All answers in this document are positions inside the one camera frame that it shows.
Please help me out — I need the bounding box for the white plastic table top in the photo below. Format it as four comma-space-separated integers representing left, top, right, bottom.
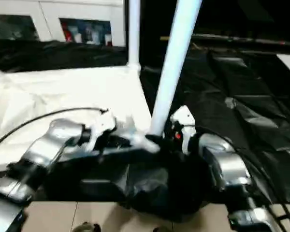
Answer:
0, 65, 161, 174

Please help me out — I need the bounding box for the black mat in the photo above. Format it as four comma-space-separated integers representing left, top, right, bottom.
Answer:
0, 39, 290, 218

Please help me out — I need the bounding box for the black furniture with gold label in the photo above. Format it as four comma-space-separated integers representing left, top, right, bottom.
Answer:
140, 0, 290, 51

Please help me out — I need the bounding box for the white cabinet with glass doors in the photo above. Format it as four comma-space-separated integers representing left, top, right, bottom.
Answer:
0, 0, 126, 48

